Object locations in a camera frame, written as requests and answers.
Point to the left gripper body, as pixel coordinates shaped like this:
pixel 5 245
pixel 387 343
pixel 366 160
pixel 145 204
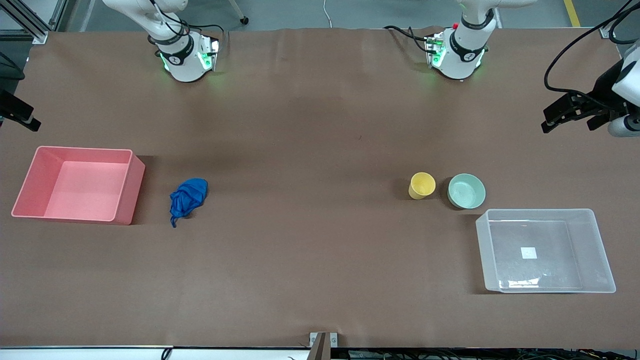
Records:
pixel 603 89

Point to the blue cloth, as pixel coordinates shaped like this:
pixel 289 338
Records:
pixel 189 195

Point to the aluminium frame corner bracket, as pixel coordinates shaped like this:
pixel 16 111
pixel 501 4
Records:
pixel 606 31

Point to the mint green bowl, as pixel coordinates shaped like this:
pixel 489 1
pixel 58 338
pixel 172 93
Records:
pixel 466 191

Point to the metal table edge bracket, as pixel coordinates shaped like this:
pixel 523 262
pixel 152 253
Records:
pixel 324 345

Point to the brown table cover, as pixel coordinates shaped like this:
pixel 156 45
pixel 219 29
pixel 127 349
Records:
pixel 320 150

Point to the chair leg with caster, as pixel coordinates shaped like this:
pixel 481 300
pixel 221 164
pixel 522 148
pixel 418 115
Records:
pixel 243 20

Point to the yellow plastic cup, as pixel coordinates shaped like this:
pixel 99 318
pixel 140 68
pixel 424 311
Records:
pixel 422 185

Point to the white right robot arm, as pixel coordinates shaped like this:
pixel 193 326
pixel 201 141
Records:
pixel 180 55

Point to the small white label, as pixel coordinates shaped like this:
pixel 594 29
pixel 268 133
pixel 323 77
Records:
pixel 529 253

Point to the clear plastic box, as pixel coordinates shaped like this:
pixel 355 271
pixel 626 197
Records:
pixel 590 240

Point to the pink plastic box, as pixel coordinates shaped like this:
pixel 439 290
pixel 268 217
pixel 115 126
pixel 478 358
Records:
pixel 85 185

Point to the aluminium frame with diagonal struts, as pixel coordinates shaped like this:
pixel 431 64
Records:
pixel 35 31

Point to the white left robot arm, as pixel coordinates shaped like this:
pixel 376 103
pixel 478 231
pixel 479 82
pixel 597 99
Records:
pixel 462 50

